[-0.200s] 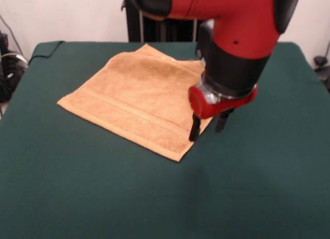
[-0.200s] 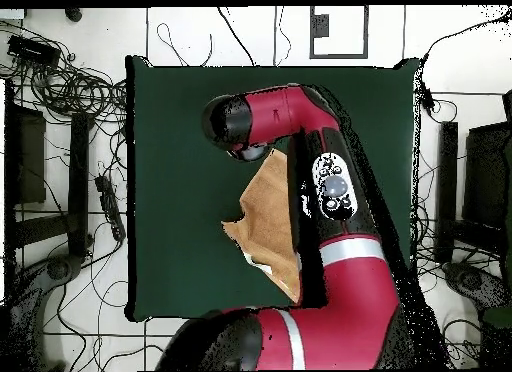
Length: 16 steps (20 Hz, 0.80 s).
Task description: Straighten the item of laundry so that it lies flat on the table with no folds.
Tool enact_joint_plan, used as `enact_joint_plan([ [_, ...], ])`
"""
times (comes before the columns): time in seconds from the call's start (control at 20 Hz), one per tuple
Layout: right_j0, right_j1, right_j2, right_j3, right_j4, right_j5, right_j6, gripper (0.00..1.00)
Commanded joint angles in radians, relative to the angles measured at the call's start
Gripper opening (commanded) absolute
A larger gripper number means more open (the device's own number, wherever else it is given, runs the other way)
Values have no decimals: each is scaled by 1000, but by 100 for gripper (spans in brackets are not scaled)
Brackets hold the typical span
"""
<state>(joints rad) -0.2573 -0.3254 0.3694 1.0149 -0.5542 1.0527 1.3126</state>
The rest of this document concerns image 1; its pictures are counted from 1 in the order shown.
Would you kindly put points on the black metal stand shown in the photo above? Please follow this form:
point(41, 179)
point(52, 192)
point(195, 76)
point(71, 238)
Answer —
point(154, 30)

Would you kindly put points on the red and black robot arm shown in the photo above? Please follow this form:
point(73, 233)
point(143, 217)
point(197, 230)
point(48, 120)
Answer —
point(232, 30)

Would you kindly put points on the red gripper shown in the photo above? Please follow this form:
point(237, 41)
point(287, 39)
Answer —
point(203, 104)

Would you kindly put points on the tan terry cloth towel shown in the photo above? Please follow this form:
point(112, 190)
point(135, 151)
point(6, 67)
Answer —
point(141, 99)

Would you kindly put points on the black plug adapter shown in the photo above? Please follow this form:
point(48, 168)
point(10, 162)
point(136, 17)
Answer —
point(319, 61)

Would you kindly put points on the black power strip red switch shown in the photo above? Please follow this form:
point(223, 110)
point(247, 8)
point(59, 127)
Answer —
point(3, 42)

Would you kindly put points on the dark green table cloth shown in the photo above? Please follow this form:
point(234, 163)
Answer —
point(77, 184)

